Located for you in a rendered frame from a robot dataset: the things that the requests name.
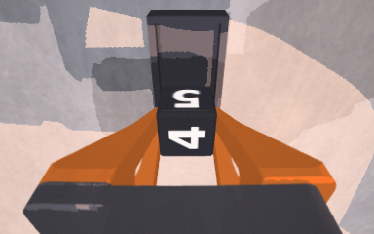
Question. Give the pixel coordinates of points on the dark grey calendar cube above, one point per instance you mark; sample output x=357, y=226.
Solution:
x=186, y=120

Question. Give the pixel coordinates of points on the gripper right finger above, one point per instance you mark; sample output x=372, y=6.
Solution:
x=262, y=159

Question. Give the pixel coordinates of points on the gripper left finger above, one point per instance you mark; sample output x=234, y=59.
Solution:
x=114, y=158

